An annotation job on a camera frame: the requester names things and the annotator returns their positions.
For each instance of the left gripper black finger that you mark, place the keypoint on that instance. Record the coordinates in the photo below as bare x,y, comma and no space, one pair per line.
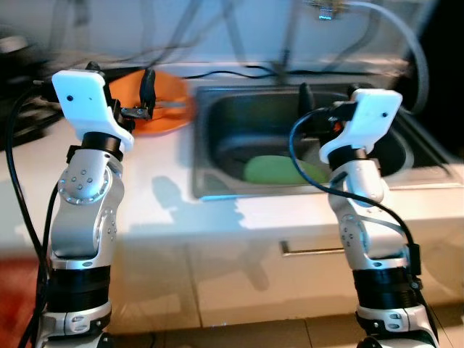
148,90
94,68

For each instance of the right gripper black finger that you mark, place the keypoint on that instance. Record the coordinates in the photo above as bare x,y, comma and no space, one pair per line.
306,100

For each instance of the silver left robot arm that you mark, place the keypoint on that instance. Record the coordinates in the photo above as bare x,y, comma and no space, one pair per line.
83,185

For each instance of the orange plastic plate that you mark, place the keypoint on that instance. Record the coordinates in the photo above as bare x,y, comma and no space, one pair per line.
163,125

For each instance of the stainless steel sink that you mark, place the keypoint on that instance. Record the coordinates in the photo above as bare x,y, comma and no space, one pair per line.
246,123

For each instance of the green plastic plate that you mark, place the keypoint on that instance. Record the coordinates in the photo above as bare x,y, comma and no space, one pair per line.
275,170

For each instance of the black power strip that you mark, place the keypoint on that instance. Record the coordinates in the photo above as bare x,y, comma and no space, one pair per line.
25,123

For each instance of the white base cabinet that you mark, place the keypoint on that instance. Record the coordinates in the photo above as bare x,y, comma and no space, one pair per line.
239,283

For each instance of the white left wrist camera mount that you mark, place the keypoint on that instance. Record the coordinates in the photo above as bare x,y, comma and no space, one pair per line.
83,98

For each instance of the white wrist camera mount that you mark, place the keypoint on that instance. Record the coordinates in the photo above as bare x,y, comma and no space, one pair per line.
83,98
370,116

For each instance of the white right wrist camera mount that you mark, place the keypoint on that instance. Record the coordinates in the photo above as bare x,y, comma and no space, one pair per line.
370,116

